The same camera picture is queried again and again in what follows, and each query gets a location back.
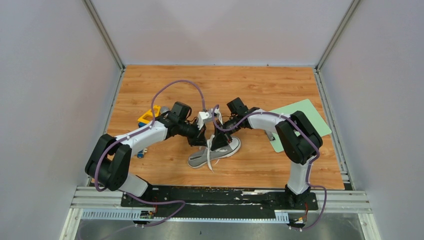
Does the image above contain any white shoelace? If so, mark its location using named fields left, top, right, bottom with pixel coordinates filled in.
left=206, top=134, right=233, bottom=173

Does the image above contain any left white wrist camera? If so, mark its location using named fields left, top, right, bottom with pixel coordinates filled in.
left=197, top=111, right=212, bottom=130

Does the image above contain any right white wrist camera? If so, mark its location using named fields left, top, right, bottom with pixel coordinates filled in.
left=212, top=105, right=223, bottom=125

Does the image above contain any yellow toy block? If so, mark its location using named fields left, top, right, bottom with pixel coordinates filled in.
left=137, top=105, right=161, bottom=128

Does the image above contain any blue red toy car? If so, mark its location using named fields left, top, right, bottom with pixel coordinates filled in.
left=136, top=148, right=148, bottom=159

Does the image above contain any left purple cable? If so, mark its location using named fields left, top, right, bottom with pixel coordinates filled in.
left=94, top=79, right=207, bottom=229

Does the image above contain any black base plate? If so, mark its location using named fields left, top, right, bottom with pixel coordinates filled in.
left=140, top=185, right=319, bottom=219

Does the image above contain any purple cable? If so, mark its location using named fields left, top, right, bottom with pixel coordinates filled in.
left=210, top=104, right=328, bottom=232
left=94, top=79, right=207, bottom=229

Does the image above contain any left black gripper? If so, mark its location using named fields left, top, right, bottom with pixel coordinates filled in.
left=177, top=118, right=208, bottom=147

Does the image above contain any grey canvas sneaker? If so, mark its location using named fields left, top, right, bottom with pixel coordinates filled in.
left=187, top=135, right=241, bottom=172

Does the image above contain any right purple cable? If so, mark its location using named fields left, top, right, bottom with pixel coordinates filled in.
left=210, top=104, right=328, bottom=232

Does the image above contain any silver microphone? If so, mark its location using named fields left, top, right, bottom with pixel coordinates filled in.
left=159, top=106, right=170, bottom=114

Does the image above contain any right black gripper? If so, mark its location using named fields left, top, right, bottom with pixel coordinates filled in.
left=210, top=116, right=241, bottom=152

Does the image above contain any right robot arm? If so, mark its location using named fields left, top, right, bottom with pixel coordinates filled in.
left=212, top=97, right=323, bottom=209

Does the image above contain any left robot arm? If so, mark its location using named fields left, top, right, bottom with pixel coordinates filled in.
left=84, top=101, right=207, bottom=207

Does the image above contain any green clipboard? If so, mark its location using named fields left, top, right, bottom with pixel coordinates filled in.
left=264, top=98, right=333, bottom=154

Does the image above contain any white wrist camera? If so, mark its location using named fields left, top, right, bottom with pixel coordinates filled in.
left=197, top=111, right=212, bottom=130
left=212, top=105, right=223, bottom=125

